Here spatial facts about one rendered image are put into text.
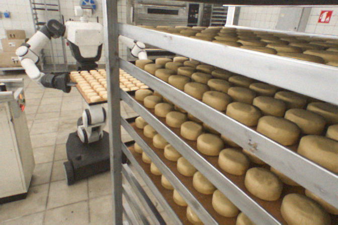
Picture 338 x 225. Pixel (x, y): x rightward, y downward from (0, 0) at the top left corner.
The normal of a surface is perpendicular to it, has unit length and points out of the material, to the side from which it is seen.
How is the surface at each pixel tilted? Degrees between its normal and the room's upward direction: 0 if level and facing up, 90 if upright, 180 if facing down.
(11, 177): 90
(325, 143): 0
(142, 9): 90
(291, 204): 0
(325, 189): 90
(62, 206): 0
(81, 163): 45
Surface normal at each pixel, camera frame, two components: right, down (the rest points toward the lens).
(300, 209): 0.06, -0.93
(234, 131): -0.84, 0.15
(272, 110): -0.18, 0.36
